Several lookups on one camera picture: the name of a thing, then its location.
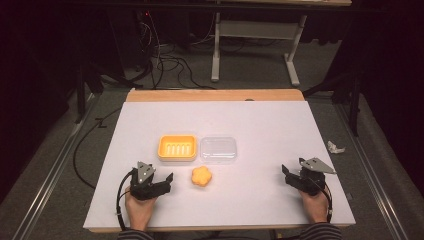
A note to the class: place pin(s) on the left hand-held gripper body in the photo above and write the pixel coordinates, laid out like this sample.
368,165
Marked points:
143,188

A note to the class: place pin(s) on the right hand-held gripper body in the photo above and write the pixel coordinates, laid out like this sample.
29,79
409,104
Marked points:
311,181

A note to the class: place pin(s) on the person's left hand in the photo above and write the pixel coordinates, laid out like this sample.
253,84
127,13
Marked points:
140,211

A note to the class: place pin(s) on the person's right hand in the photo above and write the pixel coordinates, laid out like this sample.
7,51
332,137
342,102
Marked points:
315,206

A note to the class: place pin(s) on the yellow soap dish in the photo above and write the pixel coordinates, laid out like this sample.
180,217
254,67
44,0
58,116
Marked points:
177,148

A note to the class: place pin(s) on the crumpled white paper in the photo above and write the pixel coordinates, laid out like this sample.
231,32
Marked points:
334,147

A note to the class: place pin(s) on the clear plastic lid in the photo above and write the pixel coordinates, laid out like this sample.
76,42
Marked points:
218,150

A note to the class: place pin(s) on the white table mat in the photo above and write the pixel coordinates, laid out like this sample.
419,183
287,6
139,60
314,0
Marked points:
253,126

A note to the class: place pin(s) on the wooden table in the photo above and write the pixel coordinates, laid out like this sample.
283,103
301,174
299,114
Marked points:
200,95

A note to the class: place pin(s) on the black metal stand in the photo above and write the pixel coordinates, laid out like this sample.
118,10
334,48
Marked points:
81,93
353,100

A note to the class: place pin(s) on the metal floor rail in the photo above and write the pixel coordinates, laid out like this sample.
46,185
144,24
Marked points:
370,173
50,180

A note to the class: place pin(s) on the white metal desk frame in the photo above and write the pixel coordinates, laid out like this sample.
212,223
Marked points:
260,30

